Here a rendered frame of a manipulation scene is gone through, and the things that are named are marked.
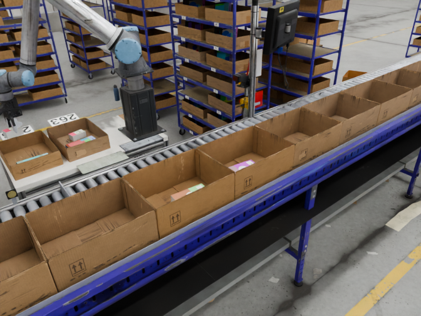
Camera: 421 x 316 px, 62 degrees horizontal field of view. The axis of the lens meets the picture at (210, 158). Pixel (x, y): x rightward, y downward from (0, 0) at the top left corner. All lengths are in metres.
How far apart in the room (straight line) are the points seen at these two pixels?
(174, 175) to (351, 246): 1.57
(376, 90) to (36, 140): 2.41
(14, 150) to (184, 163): 1.34
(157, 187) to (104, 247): 0.48
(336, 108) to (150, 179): 1.42
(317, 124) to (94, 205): 1.32
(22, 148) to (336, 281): 2.25
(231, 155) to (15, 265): 1.10
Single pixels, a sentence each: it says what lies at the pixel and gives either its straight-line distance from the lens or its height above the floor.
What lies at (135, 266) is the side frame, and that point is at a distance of 1.34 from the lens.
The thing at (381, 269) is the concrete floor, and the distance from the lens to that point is 2.73.
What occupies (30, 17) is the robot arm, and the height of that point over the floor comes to 1.57.
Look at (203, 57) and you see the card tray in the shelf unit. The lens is 3.53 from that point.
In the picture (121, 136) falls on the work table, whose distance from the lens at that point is 2.58.
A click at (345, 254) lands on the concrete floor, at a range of 2.75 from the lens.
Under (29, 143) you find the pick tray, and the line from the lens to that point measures 2.68.
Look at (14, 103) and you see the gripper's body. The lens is 2.47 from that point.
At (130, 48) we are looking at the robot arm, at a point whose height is 1.40.
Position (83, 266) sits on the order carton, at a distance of 1.33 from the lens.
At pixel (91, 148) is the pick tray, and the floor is 0.79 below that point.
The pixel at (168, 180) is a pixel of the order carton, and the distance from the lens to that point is 1.70.
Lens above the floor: 1.87
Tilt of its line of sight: 31 degrees down
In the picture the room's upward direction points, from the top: 2 degrees counter-clockwise
